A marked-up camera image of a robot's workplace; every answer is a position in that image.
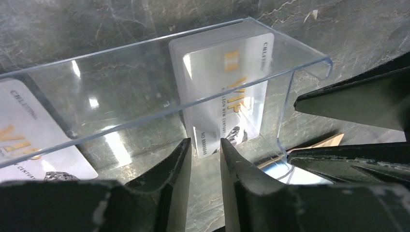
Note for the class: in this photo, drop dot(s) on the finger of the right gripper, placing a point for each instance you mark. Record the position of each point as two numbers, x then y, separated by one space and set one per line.
368 163
379 97

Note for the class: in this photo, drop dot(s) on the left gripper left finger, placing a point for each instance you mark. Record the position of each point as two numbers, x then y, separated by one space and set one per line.
156 201

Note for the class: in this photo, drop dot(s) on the tan leather card holder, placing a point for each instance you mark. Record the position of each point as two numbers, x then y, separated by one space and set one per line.
319 150

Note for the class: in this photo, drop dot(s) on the clear acrylic card stand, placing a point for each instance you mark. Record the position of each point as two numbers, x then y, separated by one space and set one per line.
122 108

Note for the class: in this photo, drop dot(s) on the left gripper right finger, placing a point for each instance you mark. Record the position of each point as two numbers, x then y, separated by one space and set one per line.
255 202

